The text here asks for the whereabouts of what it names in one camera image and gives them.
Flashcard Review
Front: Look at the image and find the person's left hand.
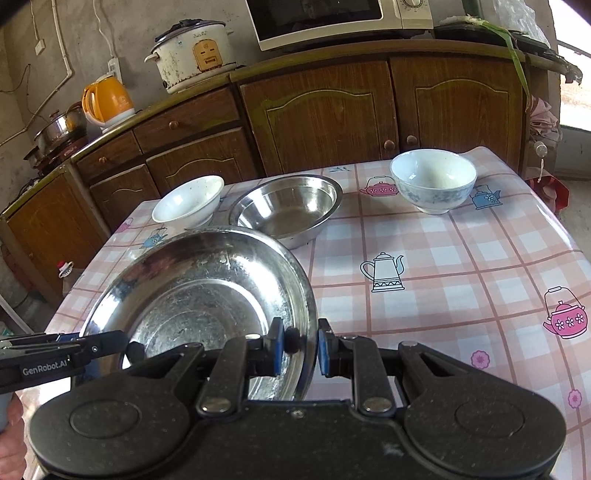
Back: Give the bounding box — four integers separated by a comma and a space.
0, 394, 25, 480

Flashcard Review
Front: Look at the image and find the pink hanging cloth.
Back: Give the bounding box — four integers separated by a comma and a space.
530, 95, 561, 146

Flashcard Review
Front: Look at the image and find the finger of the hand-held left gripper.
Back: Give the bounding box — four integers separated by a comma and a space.
0, 333, 84, 355
69, 329, 128, 370

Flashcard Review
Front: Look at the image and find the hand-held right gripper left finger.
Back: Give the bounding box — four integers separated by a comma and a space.
122, 316, 284, 414

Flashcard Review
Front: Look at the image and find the steel bowl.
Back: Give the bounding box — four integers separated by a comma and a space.
229, 174, 344, 250

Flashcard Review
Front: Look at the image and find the white microwave oven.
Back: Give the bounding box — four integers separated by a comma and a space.
245, 0, 435, 52

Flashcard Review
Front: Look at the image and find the black flat tray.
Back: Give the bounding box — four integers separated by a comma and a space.
434, 23, 552, 51

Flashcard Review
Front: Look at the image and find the white power cable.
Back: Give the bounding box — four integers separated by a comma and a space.
92, 0, 116, 61

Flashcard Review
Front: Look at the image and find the cooking oil bottle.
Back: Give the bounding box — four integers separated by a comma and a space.
58, 261, 81, 296

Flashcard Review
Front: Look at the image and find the steel cooking pot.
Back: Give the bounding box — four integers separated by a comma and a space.
33, 104, 88, 155

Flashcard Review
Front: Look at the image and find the white blue floral bowl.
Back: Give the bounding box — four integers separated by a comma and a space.
389, 148, 478, 216

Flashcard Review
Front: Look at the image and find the orange electric kettle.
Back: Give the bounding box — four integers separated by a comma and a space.
81, 75, 136, 134

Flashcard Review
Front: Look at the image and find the white rice cooker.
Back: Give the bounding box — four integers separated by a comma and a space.
144, 18, 238, 95

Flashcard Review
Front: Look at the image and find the wooden single-door cabinet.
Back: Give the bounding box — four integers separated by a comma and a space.
0, 161, 112, 296

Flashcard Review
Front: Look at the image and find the large steel plate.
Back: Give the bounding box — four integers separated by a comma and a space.
79, 224, 319, 402

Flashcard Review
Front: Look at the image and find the wooden two-door cabinet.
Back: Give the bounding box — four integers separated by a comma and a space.
231, 44, 539, 178

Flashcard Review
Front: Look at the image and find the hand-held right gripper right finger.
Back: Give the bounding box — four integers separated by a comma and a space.
318, 318, 467, 414

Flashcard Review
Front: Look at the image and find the green onion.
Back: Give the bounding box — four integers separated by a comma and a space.
438, 14, 532, 100

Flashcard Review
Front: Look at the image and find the plain white bowl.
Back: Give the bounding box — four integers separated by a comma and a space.
151, 175, 225, 230

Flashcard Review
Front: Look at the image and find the red bag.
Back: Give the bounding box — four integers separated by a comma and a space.
539, 176, 571, 215

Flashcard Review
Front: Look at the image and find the white wall pipe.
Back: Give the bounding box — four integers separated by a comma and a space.
0, 0, 75, 148

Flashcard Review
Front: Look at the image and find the clear plastic bag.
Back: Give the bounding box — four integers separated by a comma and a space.
489, 0, 552, 44

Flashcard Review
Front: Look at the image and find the dark steel pan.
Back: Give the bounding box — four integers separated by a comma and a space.
23, 145, 47, 169

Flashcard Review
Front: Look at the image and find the pink checked tablecloth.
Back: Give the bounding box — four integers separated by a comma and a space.
21, 146, 591, 480

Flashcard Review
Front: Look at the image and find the red induction cooker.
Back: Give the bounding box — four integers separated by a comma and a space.
34, 138, 90, 174

